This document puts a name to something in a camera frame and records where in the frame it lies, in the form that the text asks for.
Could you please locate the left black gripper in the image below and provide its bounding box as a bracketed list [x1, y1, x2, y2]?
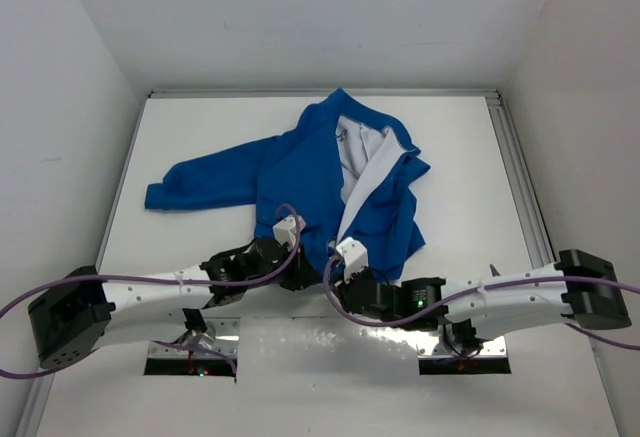
[244, 239, 321, 290]

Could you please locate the blue zip jacket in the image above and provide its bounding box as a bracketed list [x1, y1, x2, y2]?
[144, 89, 430, 280]

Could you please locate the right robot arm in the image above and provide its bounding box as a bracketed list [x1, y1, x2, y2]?
[323, 249, 632, 358]

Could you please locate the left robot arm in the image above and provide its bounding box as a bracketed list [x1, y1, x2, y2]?
[28, 237, 320, 371]

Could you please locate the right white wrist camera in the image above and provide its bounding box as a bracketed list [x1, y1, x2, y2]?
[335, 237, 369, 276]

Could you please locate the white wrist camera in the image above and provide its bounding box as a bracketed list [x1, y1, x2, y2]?
[335, 237, 369, 276]
[272, 215, 306, 250]

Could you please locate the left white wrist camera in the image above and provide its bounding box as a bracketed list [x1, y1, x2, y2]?
[272, 215, 306, 250]

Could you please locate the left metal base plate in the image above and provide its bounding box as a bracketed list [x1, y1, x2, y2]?
[176, 318, 240, 358]

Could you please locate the metal base plate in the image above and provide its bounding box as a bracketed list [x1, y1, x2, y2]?
[176, 318, 240, 358]
[415, 331, 507, 359]

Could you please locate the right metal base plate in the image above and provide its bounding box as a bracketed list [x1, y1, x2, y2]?
[415, 331, 507, 359]

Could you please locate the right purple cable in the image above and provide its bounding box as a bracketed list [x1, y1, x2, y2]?
[322, 255, 640, 353]

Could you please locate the purple cable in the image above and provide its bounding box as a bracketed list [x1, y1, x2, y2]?
[0, 202, 304, 381]
[322, 255, 640, 353]

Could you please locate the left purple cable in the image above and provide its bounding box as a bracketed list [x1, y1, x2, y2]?
[0, 202, 304, 381]

